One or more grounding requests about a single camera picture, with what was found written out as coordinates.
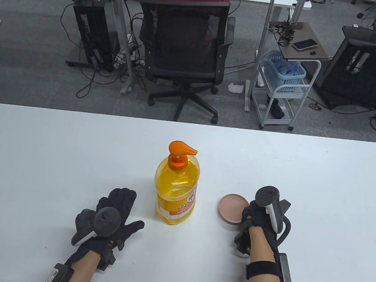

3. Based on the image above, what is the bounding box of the black controller on left glove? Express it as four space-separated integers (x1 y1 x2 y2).
71 205 122 250

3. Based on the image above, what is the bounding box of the large black computer case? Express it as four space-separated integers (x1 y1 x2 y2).
319 24 376 113

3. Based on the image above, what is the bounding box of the person's left forearm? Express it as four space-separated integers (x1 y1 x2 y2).
66 248 102 282

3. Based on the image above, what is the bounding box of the black computer tower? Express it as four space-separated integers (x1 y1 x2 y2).
64 0 123 73

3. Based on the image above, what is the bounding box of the person's right forearm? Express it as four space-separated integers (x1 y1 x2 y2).
245 226 288 282

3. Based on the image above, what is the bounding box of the white power strip with cables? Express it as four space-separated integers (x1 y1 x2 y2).
115 41 142 71

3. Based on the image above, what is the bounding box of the smartphone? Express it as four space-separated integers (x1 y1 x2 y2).
291 38 319 53

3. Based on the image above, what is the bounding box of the person's left hand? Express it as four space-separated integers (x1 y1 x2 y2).
70 185 147 264

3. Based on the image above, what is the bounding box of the black right wrist camera strap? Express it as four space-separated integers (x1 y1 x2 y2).
244 250 295 282

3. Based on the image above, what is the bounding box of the pink round dish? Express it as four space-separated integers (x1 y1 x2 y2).
217 192 251 228

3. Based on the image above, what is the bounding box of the blue plastic basket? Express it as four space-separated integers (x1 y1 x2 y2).
264 51 308 94

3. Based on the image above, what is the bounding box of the yellow pump soap bottle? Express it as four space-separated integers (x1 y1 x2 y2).
151 139 203 228

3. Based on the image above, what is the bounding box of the white crumpled tissue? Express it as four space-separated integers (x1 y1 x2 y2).
227 82 244 95

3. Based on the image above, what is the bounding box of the person's right hand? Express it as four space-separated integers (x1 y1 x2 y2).
238 198 288 253

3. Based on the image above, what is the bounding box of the black controller on right glove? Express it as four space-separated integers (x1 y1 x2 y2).
253 185 289 234

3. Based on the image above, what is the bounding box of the black controller on glove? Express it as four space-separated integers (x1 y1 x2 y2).
71 205 122 250
253 185 289 234

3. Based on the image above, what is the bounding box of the brown board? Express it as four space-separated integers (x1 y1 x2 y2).
266 19 332 65

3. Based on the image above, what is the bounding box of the black item on cart shelf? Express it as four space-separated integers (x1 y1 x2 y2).
266 98 287 120

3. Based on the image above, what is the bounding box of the aluminium desk leg frame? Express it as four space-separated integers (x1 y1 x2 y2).
99 0 141 96
243 0 276 114

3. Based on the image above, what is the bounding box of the tangle of black cables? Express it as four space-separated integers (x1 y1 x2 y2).
267 20 297 48

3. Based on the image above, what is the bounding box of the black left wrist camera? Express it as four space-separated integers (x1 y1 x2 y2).
47 262 75 282

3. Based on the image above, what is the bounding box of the black mesh office chair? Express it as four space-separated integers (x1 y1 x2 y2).
131 0 238 126

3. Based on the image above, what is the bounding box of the white rolling wire cart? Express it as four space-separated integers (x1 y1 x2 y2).
249 54 323 134

